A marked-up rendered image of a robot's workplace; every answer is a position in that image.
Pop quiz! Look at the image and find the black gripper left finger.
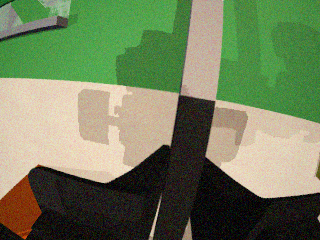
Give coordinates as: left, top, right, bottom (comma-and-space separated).
28, 145, 169, 240

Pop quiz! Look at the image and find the green putting mat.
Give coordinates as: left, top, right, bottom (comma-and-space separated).
0, 0, 320, 124

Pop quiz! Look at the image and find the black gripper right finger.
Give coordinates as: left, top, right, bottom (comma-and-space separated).
189, 157, 320, 240

